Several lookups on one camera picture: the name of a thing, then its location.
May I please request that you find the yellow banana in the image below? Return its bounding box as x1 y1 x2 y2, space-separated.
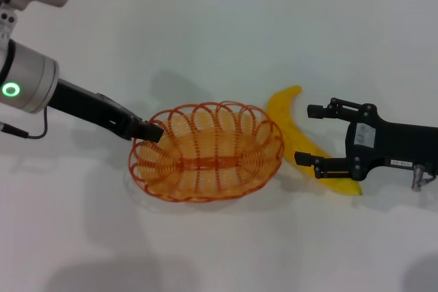
266 85 363 196

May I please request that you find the grey left gripper cable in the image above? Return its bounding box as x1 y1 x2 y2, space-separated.
0 105 48 140

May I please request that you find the orange woven plastic basket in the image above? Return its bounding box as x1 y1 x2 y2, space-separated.
128 100 285 203

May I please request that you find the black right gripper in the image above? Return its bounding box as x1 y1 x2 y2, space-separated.
294 97 438 183

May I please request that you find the right gripper cable connector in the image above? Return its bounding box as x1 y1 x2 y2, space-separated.
410 164 438 191

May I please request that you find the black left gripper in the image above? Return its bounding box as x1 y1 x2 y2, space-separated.
46 78 164 144

